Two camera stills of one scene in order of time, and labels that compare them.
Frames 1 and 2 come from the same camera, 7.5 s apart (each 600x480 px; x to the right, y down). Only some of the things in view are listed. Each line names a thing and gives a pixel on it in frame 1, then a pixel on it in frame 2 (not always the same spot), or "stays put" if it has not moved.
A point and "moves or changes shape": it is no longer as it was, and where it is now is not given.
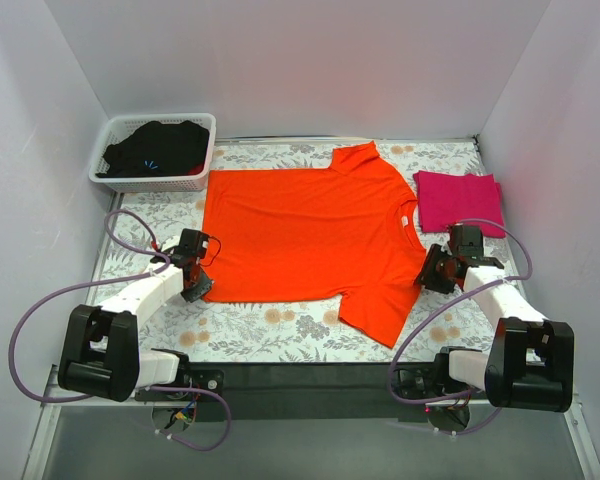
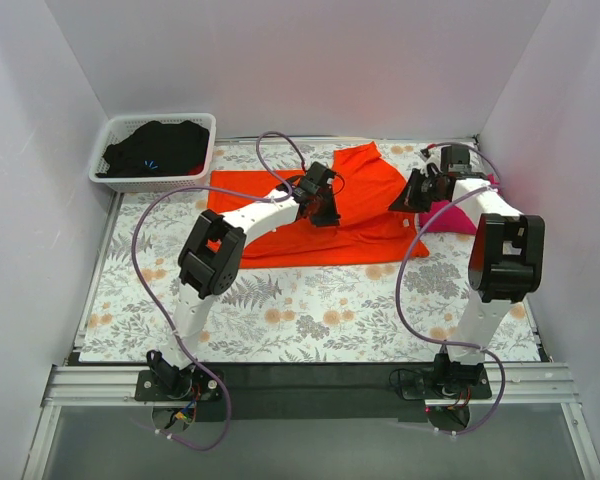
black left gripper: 198,288 to 323,206
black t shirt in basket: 156,149 stays put
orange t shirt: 350,231 moves or changes shape
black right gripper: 431,276 to 411,191
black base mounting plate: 304,392 stays put
